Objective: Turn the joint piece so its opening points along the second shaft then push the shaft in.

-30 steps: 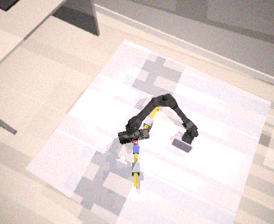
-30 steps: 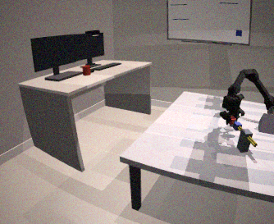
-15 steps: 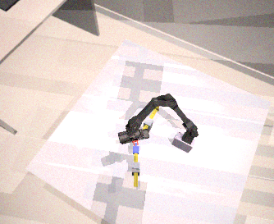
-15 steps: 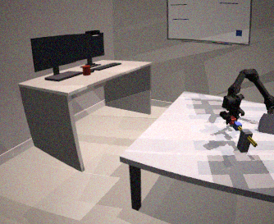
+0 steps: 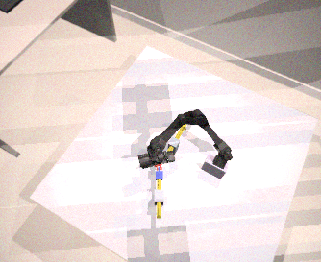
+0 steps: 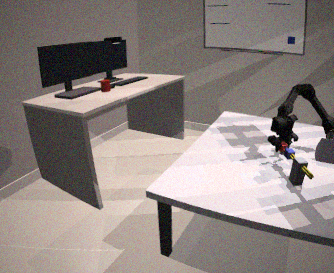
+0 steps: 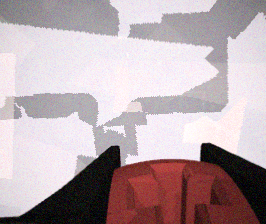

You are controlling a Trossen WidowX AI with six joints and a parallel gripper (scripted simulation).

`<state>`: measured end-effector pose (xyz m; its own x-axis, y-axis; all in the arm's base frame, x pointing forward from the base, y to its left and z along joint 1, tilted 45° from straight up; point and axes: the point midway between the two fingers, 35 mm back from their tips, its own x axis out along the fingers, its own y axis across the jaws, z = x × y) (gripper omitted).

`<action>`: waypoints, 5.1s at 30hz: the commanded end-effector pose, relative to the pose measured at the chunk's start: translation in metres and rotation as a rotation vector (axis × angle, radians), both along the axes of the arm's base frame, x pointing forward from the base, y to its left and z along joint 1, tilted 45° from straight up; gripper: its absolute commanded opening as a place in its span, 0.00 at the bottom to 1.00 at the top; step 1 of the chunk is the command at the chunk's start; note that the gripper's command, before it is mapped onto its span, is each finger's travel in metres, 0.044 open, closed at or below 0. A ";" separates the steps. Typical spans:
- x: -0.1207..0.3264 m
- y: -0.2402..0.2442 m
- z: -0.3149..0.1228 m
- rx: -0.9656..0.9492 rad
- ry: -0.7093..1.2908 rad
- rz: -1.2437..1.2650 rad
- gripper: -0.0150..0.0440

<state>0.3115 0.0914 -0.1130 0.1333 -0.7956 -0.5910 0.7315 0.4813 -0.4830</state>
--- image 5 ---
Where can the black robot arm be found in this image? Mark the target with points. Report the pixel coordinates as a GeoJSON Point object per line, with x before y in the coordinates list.
{"type": "Point", "coordinates": [195, 117]}

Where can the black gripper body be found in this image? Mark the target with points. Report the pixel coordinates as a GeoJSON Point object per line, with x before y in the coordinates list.
{"type": "Point", "coordinates": [170, 158]}

